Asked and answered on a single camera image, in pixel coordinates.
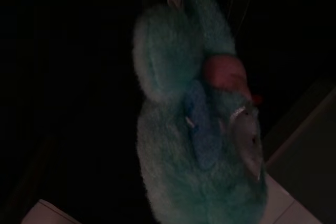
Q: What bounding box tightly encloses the teal plush toy keychain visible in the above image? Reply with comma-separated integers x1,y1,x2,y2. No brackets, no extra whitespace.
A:
131,0,270,224

